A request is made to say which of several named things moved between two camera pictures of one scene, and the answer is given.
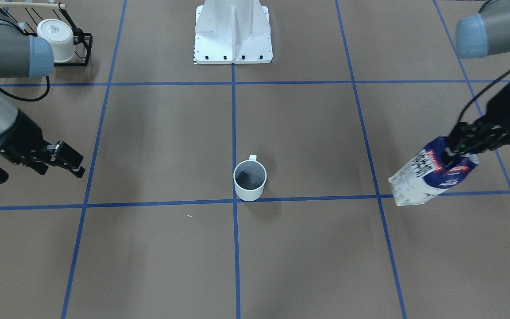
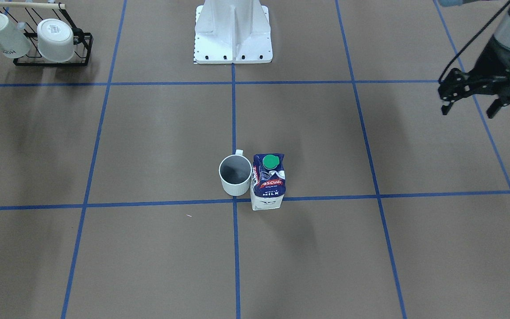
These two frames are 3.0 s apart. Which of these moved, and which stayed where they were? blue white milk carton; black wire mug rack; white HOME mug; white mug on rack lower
Moved: blue white milk carton; white HOME mug
Stayed: white mug on rack lower; black wire mug rack
